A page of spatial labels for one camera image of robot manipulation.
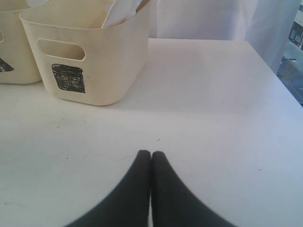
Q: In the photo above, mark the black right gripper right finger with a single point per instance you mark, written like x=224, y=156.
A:
x=173, y=204

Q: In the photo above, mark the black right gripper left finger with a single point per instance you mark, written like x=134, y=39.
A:
x=127, y=205

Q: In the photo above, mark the white square plate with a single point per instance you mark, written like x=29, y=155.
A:
x=121, y=10

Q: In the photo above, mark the cream bin with square mark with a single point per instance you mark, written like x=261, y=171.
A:
x=80, y=60

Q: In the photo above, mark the cream bin with triangle mark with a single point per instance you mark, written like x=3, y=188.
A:
x=17, y=63

